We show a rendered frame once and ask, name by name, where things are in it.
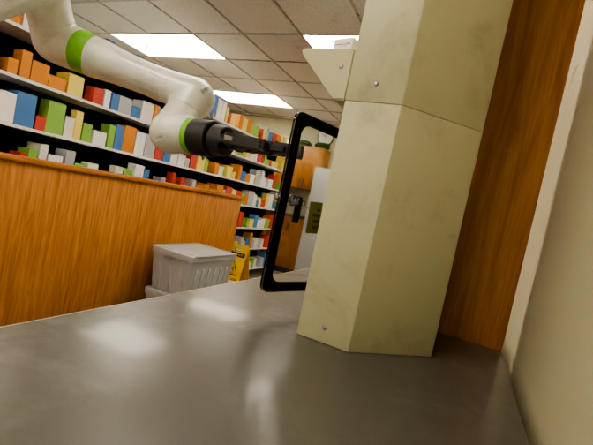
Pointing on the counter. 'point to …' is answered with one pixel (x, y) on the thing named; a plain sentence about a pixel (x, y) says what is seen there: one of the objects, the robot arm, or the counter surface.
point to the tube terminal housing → (401, 173)
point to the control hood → (332, 70)
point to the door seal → (287, 202)
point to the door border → (282, 199)
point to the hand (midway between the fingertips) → (287, 150)
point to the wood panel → (510, 169)
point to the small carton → (346, 43)
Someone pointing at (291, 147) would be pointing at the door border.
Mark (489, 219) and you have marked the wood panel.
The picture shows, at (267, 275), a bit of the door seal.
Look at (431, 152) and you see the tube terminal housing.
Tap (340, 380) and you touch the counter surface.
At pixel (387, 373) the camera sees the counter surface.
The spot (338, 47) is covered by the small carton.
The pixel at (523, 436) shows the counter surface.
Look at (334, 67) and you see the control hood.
